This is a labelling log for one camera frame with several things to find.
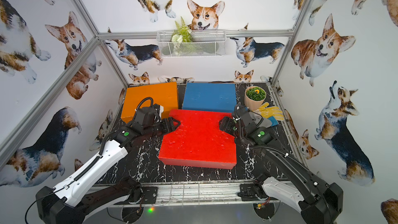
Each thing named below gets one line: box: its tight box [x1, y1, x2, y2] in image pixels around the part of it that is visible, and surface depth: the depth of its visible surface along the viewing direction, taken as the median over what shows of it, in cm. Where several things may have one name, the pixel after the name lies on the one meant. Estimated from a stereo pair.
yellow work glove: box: [258, 102, 285, 121], surface depth 108 cm
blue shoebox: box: [182, 82, 237, 114], surface depth 100 cm
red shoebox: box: [158, 109, 237, 170], surface depth 69 cm
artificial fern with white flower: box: [171, 16, 194, 56], surface depth 86 cm
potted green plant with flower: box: [244, 85, 267, 111], surface depth 102 cm
